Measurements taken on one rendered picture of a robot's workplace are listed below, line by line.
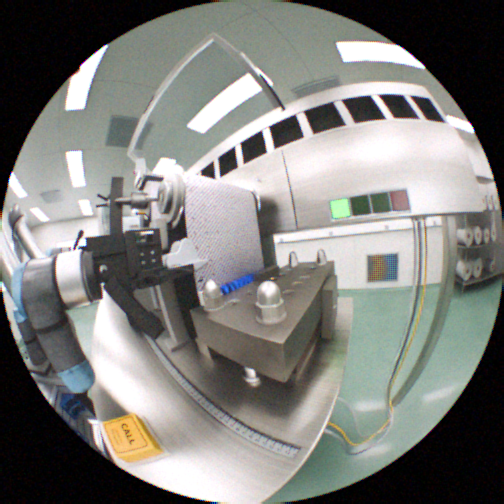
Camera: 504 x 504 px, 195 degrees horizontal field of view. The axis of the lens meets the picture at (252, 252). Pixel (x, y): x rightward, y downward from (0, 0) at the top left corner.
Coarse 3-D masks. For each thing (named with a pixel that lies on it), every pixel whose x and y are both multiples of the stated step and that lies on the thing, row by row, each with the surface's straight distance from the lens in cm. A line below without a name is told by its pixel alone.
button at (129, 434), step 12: (120, 420) 28; (132, 420) 27; (108, 432) 29; (120, 432) 27; (132, 432) 26; (144, 432) 25; (120, 444) 27; (132, 444) 26; (144, 444) 25; (156, 444) 26; (120, 456) 26; (132, 456) 26; (144, 456) 26
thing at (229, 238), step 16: (192, 208) 31; (208, 208) 33; (224, 208) 36; (192, 224) 30; (208, 224) 32; (224, 224) 35; (240, 224) 39; (256, 224) 45; (192, 240) 29; (208, 240) 31; (224, 240) 34; (240, 240) 38; (256, 240) 43; (208, 256) 31; (224, 256) 33; (240, 256) 37; (256, 256) 43; (208, 272) 31; (224, 272) 33; (240, 272) 37
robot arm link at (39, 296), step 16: (48, 256) 27; (16, 272) 29; (32, 272) 26; (48, 272) 24; (16, 288) 28; (32, 288) 25; (48, 288) 24; (16, 304) 29; (32, 304) 26; (48, 304) 25; (64, 304) 24; (32, 320) 27; (48, 320) 26
